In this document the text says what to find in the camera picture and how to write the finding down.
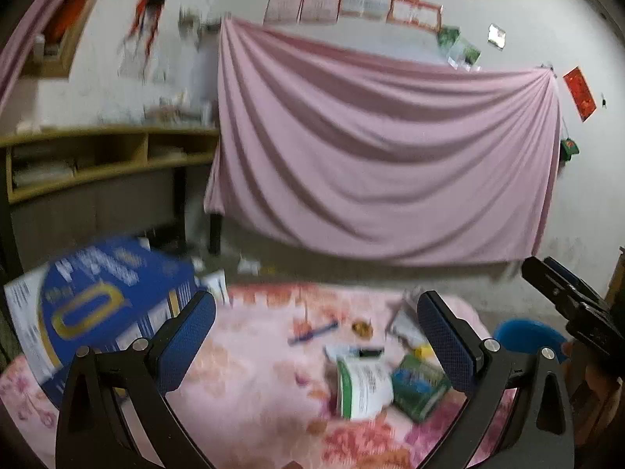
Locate pink curtain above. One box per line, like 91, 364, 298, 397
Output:
0, 0, 123, 113

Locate pink floral blanket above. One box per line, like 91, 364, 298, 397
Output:
0, 281, 518, 469

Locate wooden shelf unit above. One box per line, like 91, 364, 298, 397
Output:
0, 124, 223, 265

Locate white paper wrapper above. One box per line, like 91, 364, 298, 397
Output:
388, 288, 431, 349

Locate blue pen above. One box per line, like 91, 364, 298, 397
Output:
288, 320, 340, 346

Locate blue plastic basin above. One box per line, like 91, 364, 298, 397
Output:
493, 319, 570, 365

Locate stack of papers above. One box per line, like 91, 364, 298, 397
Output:
14, 156, 78, 187

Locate small white tube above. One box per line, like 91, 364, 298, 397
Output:
325, 344, 362, 360

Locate large pink hanging cloth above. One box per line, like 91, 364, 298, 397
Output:
204, 17, 562, 267

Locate red paper wall hanging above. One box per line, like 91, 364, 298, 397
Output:
563, 66, 597, 123

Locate white and green packet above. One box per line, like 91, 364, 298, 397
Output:
337, 356, 395, 421

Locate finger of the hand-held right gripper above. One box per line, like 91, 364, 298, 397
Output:
521, 256, 587, 326
543, 256, 611, 310

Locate blue cardboard box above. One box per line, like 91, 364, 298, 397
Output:
4, 237, 230, 399

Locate red and black wall hanging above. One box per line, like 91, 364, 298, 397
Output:
128, 0, 171, 54

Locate black furniture leg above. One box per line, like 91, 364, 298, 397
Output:
209, 212, 223, 256

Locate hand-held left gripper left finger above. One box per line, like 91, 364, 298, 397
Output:
55, 289, 217, 469

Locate green wall photos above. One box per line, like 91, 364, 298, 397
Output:
437, 24, 482, 72

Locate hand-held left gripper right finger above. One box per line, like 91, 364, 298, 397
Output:
416, 290, 575, 469

